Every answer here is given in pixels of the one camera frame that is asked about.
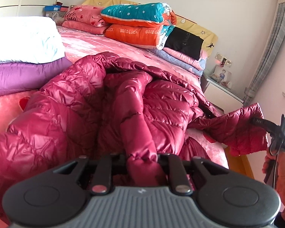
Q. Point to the pink folded blanket right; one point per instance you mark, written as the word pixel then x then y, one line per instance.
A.
pixel 199 64

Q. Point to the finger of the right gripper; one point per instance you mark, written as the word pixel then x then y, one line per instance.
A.
pixel 267 125

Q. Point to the framed child photo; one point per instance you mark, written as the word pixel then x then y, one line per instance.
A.
pixel 222 76

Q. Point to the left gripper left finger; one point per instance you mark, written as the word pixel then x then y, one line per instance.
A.
pixel 103 172

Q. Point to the magenta down jacket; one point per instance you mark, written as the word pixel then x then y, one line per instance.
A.
pixel 233 129

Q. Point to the black folded garment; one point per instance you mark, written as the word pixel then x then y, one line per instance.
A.
pixel 185 42

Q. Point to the lavender folded blanket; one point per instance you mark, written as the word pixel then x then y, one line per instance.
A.
pixel 177 62

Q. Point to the wall socket panel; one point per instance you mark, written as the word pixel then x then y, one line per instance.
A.
pixel 222 60

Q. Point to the white folded garment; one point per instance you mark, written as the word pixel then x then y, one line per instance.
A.
pixel 30 39

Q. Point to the white nightstand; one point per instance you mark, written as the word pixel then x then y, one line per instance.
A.
pixel 219 95

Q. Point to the pink heart folded blanket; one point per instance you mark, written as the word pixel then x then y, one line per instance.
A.
pixel 86 18

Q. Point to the person right hand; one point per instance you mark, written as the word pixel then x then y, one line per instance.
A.
pixel 280 159

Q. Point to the blue storage box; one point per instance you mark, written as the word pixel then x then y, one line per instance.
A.
pixel 56 10

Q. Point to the pink bed cover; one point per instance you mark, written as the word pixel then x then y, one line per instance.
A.
pixel 85 45

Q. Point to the purple folded down jacket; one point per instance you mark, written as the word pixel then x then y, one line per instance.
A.
pixel 18 77

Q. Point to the grey plaid curtain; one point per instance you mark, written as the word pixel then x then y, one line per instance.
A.
pixel 271 50

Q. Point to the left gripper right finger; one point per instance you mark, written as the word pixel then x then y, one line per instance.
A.
pixel 176 174

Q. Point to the teal orange folded quilt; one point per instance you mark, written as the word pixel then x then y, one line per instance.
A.
pixel 142 25

